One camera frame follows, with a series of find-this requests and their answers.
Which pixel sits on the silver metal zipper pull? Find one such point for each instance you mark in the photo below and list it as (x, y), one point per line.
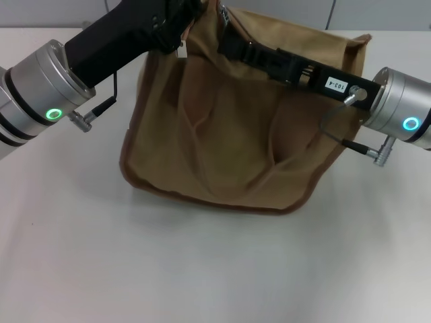
(224, 15)

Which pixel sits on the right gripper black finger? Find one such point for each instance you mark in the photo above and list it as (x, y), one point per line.
(249, 54)

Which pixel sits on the khaki canvas food bag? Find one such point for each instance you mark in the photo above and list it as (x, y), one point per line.
(229, 141)

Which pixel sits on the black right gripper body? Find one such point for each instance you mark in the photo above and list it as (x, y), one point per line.
(323, 80)

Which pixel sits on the white and silver right robot arm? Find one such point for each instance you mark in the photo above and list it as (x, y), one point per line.
(400, 104)

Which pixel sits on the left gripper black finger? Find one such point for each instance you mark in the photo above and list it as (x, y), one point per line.
(178, 33)
(192, 5)

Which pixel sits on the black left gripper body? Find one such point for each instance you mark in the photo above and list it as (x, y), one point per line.
(128, 33)

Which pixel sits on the small white bag tag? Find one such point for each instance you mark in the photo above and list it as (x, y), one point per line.
(182, 50)

